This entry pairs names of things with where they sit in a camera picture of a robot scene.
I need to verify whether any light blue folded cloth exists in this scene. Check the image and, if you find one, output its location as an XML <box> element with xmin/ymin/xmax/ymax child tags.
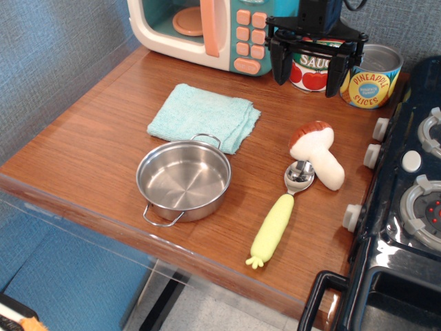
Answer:
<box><xmin>147</xmin><ymin>83</ymin><xmax>261</xmax><ymax>154</ymax></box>

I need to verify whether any black toy stove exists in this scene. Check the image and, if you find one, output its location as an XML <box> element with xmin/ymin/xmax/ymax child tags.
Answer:
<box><xmin>298</xmin><ymin>56</ymin><xmax>440</xmax><ymax>330</ymax></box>

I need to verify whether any small steel pan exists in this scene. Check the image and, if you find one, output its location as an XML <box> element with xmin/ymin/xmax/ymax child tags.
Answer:
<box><xmin>136</xmin><ymin>133</ymin><xmax>232</xmax><ymax>228</ymax></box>

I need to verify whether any toy microwave teal and cream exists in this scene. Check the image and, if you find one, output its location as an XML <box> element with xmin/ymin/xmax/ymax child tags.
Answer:
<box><xmin>127</xmin><ymin>0</ymin><xmax>299</xmax><ymax>77</ymax></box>

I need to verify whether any pineapple slices can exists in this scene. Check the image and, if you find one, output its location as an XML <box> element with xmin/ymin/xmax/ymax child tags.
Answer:
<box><xmin>340</xmin><ymin>43</ymin><xmax>404</xmax><ymax>110</ymax></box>

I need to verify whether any plush mushroom toy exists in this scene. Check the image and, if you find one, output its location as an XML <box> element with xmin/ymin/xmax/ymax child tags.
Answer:
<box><xmin>289</xmin><ymin>121</ymin><xmax>345</xmax><ymax>191</ymax></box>

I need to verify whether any spoon with yellow handle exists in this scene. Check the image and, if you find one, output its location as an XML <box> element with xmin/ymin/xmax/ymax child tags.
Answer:
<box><xmin>245</xmin><ymin>161</ymin><xmax>315</xmax><ymax>270</ymax></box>

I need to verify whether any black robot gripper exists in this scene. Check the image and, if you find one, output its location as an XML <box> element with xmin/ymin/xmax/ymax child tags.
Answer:
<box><xmin>266</xmin><ymin>1</ymin><xmax>367</xmax><ymax>98</ymax></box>

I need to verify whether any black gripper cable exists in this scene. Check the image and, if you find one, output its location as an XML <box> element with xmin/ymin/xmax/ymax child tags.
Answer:
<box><xmin>341</xmin><ymin>0</ymin><xmax>369</xmax><ymax>12</ymax></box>

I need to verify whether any tomato sauce can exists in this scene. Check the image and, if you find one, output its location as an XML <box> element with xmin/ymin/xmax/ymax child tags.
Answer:
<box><xmin>289</xmin><ymin>53</ymin><xmax>330</xmax><ymax>92</ymax></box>

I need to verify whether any orange fuzzy object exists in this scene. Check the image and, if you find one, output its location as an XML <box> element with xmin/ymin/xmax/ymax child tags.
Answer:
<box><xmin>18</xmin><ymin>317</ymin><xmax>48</xmax><ymax>331</ymax></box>

